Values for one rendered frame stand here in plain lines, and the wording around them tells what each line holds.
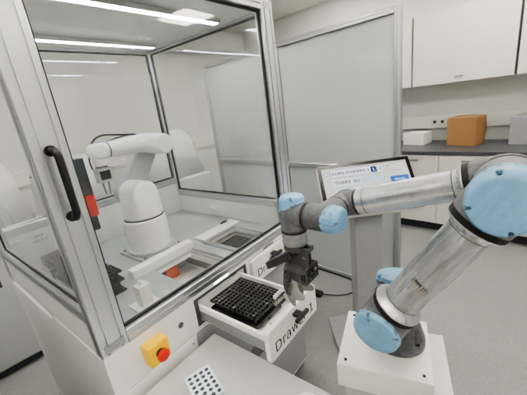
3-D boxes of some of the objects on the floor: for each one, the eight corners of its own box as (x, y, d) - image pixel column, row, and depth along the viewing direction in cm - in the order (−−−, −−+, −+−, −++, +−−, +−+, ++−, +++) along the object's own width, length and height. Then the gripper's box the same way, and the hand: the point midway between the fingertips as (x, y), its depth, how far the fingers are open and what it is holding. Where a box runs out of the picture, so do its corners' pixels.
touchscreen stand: (425, 370, 174) (432, 204, 144) (347, 378, 175) (339, 215, 145) (389, 313, 222) (389, 179, 192) (328, 320, 223) (318, 188, 193)
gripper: (299, 255, 83) (306, 319, 90) (319, 239, 91) (324, 298, 98) (274, 249, 89) (282, 309, 95) (295, 234, 97) (301, 291, 103)
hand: (296, 298), depth 98 cm, fingers open, 3 cm apart
